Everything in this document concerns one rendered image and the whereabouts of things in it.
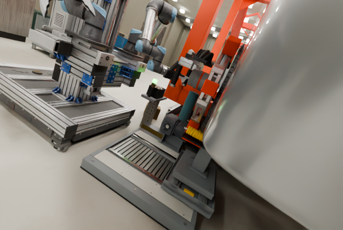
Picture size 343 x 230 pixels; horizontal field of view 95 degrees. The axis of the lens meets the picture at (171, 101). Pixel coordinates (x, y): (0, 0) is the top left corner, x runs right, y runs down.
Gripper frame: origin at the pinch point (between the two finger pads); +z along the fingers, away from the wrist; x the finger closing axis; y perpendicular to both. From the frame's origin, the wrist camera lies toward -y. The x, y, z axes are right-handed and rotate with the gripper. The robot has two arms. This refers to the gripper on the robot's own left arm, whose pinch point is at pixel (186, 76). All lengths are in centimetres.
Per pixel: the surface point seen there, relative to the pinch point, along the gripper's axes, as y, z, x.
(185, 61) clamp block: -9.8, -22.5, 27.7
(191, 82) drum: 1.6, -7.8, 22.3
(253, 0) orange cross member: -174, 170, -152
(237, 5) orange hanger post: -155, 148, -163
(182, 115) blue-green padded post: 30.4, 2.8, 14.4
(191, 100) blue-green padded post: 15.3, 3.9, 15.7
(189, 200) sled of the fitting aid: 70, 2, 60
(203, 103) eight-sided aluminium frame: 8, -12, 48
